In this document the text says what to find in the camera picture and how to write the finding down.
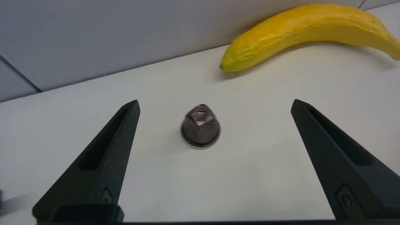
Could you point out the dark grey coffee capsule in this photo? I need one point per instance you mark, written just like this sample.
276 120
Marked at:
200 128

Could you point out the yellow banana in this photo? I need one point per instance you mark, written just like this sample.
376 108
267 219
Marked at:
297 28

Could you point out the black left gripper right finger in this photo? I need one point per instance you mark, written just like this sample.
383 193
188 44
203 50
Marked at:
350 175

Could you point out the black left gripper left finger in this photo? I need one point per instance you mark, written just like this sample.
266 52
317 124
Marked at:
100 175

